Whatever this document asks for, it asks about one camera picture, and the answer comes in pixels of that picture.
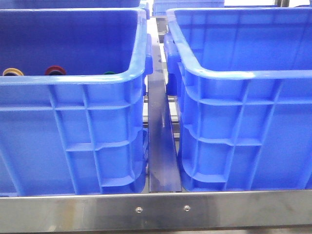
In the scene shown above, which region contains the blue plastic bin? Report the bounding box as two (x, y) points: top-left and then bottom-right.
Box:
(0, 8), (153, 197)
(165, 7), (312, 192)

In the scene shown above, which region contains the blue plastic bin right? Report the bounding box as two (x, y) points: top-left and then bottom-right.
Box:
(165, 7), (312, 192)

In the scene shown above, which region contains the blue bin rear right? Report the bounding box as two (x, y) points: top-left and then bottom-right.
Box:
(152, 0), (225, 16)

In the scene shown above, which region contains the steel divider bar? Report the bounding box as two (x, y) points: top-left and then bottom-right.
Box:
(148, 43), (182, 193)

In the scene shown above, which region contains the red push button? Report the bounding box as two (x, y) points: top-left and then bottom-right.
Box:
(45, 65), (66, 76)

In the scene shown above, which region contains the blue plastic bin left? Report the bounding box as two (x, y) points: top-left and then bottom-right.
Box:
(0, 8), (153, 197)

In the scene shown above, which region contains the yellow push button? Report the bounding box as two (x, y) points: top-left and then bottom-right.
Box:
(2, 68), (24, 76)

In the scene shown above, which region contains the green push button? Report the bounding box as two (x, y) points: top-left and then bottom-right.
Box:
(103, 71), (116, 75)

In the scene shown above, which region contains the blue bin rear left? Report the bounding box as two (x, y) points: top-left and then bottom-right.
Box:
(0, 0), (146, 9)

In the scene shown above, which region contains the steel front rail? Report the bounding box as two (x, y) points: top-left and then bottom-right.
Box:
(0, 190), (312, 233)

